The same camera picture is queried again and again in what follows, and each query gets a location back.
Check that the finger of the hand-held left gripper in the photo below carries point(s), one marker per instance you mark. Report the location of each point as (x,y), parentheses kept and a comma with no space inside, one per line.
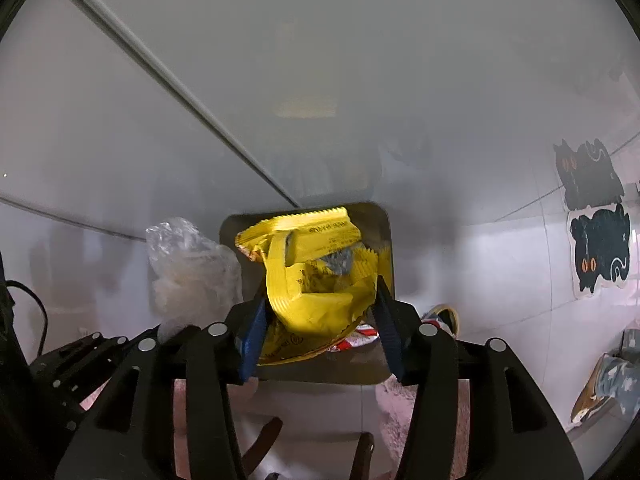
(107,370)
(82,352)

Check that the pink fluffy rug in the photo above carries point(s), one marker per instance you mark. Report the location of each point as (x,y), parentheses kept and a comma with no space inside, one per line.
(395,420)

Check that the black cat wall sticker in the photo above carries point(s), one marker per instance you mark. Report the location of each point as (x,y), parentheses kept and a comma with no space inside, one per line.
(590,175)

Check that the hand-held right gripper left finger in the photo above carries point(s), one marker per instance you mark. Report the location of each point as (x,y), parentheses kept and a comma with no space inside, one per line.
(252,342)

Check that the yellow snack wrapper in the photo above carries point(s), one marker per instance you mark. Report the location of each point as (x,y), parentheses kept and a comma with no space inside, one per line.
(305,305)

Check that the red and white wrapper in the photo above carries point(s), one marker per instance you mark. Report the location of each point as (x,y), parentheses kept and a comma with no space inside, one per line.
(357,339)

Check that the brown metal bin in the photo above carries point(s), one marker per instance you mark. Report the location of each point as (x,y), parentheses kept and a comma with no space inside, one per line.
(380,230)

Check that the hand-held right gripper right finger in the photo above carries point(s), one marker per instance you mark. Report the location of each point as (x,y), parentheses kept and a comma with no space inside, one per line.
(389,337)

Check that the black cat sticker white border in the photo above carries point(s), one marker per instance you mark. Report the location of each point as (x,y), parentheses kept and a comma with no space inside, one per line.
(600,250)

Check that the tan slipper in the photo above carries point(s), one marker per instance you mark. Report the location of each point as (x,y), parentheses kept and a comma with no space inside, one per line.
(587,400)
(442,312)

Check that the clear plastic bag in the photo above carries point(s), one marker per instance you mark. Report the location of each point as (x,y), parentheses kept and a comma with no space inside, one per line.
(190,275)

